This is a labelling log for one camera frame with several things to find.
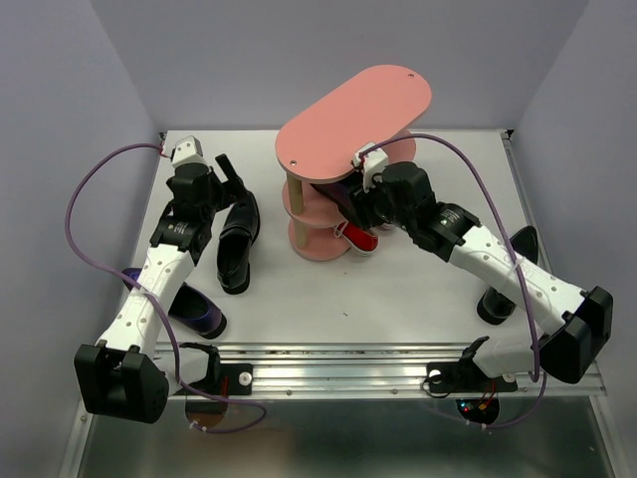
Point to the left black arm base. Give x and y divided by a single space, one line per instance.
239 378

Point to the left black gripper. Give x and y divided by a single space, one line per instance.
232 188

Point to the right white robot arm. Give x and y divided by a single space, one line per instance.
569 326

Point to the aluminium mounting rail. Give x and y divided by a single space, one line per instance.
338 371

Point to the black loafer right side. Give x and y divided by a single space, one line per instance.
494 308

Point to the black loafer left side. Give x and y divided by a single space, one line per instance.
239 233

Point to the purple loafer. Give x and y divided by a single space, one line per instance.
195 311
339 203

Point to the red sneaker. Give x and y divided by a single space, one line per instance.
360 241

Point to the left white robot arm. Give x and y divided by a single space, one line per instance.
119 375

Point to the black loafer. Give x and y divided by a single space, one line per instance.
494 308
239 233

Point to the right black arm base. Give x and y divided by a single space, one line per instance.
463 375

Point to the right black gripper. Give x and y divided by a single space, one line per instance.
367 196

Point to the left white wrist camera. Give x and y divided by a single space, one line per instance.
188 150

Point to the pink three-tier shoe shelf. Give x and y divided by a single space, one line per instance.
318 144

